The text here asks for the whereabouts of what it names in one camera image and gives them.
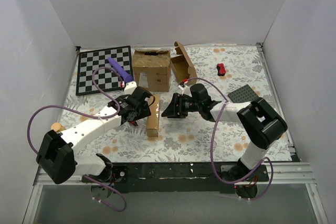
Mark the purple cylindrical tool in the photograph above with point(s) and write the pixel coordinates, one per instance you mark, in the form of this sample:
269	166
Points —
119	69

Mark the black and white chessboard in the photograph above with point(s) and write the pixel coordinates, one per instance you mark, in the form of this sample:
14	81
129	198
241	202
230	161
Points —
106	80

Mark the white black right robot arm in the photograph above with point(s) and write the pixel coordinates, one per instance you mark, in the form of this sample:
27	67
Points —
261	122

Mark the open small cardboard box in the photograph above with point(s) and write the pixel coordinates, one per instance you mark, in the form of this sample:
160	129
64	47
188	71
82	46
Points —
182	65

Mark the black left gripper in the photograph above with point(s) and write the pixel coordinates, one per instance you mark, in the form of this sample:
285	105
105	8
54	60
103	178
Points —
132	115

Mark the large brown cardboard box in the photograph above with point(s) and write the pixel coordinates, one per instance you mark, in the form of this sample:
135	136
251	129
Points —
152	69

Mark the floral patterned table mat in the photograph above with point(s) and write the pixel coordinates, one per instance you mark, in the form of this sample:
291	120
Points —
190	139

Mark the small cardboard express box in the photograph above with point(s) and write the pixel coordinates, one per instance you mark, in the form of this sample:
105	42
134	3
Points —
152	124

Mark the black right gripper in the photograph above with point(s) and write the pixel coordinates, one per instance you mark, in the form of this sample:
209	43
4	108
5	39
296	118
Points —
177	106

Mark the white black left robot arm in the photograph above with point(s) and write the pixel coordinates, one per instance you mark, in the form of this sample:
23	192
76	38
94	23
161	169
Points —
59	155

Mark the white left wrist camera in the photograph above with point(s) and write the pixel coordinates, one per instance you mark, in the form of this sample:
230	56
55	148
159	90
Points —
130	87

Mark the wooden cork cylinder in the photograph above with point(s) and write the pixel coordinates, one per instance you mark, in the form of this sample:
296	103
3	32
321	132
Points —
57	127

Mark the aluminium frame rail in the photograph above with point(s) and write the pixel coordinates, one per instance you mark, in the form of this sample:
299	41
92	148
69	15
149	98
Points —
283	173

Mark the grey studded building plate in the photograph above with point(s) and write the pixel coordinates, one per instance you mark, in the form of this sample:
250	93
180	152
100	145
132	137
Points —
243	94

